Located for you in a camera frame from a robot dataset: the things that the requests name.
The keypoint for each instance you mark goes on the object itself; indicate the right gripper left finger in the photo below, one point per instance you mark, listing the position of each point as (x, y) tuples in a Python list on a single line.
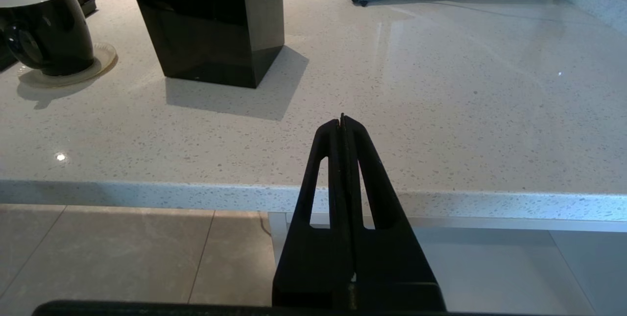
[(313, 257)]

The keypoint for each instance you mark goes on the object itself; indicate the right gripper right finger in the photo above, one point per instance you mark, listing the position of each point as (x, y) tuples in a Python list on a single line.
[(392, 267)]

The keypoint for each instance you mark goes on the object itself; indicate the black mug white inside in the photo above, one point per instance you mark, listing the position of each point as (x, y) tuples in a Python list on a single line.
[(54, 27)]

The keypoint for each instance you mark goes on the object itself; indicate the black tissue box silver lid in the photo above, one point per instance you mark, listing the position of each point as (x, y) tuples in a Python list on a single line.
[(210, 22)]

